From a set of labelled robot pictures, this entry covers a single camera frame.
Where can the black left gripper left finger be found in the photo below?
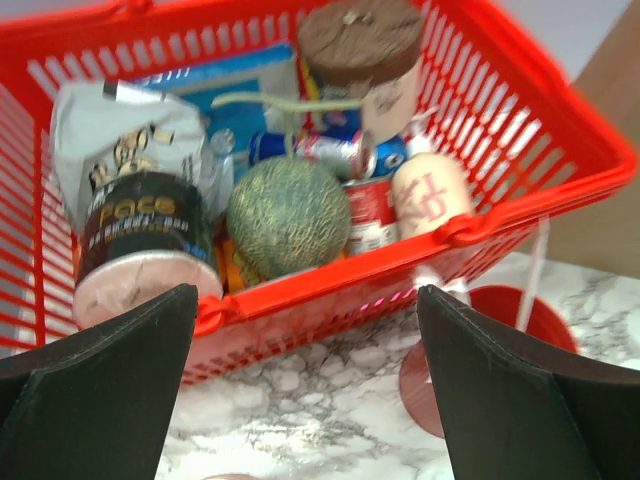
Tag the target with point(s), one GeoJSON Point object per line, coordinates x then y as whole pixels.
{"type": "Point", "coordinates": [97, 404]}

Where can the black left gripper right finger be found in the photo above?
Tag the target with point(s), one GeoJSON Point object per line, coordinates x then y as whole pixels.
{"type": "Point", "coordinates": [515, 407]}

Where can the dark instant noodle cup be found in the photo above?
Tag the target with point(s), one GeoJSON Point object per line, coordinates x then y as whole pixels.
{"type": "Point", "coordinates": [146, 233]}

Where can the brown paper bag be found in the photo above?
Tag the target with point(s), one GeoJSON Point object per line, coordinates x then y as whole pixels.
{"type": "Point", "coordinates": [601, 231]}

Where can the cream pump bottle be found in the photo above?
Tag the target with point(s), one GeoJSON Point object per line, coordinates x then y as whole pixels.
{"type": "Point", "coordinates": [429, 188]}

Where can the red label tin can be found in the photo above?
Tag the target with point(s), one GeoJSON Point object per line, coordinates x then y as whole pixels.
{"type": "Point", "coordinates": [373, 218]}

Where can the green netted melon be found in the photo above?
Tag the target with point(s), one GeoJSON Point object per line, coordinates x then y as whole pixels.
{"type": "Point", "coordinates": [288, 215]}

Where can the red plastic shopping basket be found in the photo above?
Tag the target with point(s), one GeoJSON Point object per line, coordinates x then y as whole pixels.
{"type": "Point", "coordinates": [500, 105]}

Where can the white snack bag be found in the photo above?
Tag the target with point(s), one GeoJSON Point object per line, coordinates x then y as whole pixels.
{"type": "Point", "coordinates": [101, 130]}

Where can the red blue drink can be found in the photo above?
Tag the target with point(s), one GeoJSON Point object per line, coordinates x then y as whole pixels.
{"type": "Point", "coordinates": [349, 155]}

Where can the brown lid paper tub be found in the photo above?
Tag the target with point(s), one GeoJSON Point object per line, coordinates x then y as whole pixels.
{"type": "Point", "coordinates": [366, 50]}

